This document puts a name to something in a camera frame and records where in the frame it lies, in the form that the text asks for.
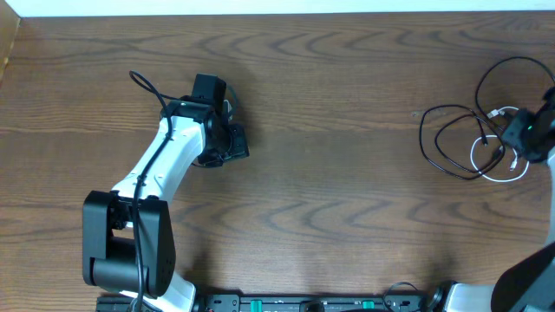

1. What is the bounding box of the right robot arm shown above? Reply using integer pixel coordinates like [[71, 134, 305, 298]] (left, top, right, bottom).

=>
[[428, 88, 554, 312]]

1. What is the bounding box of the black usb cable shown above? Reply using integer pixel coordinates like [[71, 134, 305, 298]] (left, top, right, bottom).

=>
[[418, 104, 507, 181], [474, 55, 555, 131]]

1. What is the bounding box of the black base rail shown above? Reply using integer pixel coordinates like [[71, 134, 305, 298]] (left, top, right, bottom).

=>
[[192, 295, 427, 312]]

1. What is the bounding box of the white usb cable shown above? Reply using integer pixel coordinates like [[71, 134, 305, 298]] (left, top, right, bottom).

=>
[[469, 106, 531, 183]]

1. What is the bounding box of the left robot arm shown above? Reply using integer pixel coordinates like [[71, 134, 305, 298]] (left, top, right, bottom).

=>
[[82, 71, 249, 311]]

